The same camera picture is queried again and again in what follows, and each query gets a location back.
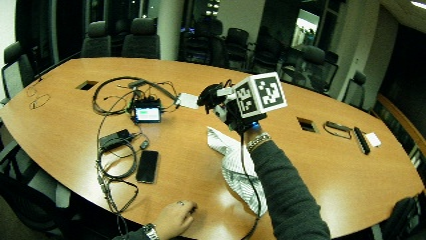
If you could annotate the small black screen device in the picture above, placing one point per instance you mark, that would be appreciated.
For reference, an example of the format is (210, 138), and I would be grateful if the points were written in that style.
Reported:
(147, 113)

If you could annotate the small white box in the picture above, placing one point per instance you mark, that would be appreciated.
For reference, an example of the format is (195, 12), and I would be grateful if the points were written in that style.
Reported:
(373, 139)

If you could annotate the black office chair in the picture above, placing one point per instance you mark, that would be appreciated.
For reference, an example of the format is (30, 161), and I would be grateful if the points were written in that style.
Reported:
(96, 41)
(142, 40)
(236, 45)
(356, 88)
(15, 70)
(404, 218)
(202, 43)
(311, 66)
(27, 196)

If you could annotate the black folded glasses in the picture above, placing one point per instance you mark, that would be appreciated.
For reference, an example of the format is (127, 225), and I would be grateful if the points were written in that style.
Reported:
(337, 127)

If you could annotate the black smartphone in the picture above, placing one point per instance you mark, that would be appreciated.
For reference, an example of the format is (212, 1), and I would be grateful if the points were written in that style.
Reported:
(147, 166)

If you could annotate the silver wristwatch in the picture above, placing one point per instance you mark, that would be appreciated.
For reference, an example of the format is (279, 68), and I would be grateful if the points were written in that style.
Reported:
(152, 231)

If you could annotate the long black bar device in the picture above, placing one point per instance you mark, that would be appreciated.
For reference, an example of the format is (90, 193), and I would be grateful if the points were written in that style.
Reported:
(361, 140)

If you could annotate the white striped cloth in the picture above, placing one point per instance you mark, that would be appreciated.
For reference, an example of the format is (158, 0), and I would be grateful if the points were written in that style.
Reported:
(235, 166)

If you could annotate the white marker cube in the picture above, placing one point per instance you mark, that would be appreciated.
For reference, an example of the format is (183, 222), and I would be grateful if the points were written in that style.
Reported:
(261, 95)

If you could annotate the black power adapter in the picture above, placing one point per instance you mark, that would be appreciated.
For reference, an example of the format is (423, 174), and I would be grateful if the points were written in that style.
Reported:
(115, 138)

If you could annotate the ceiling light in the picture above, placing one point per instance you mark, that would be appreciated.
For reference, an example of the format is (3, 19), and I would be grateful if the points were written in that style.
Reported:
(419, 4)

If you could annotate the white card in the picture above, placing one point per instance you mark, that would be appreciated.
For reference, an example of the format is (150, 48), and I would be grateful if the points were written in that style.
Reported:
(188, 100)

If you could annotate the thin-framed eyeglasses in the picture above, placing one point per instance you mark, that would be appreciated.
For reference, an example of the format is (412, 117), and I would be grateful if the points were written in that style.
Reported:
(40, 101)

